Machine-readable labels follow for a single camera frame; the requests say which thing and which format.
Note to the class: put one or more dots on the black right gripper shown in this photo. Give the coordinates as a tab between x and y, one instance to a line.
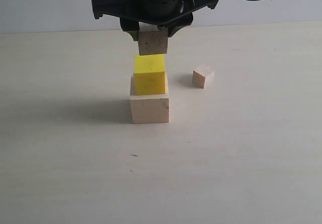
171	14

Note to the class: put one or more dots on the medium dark wooden cube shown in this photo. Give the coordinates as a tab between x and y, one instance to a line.
152	40

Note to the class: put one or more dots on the yellow cube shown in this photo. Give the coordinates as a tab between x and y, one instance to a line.
149	74

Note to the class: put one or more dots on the small light wooden cube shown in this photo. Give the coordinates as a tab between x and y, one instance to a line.
203	75

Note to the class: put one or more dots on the large light wooden cube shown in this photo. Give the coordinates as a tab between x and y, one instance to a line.
149	108

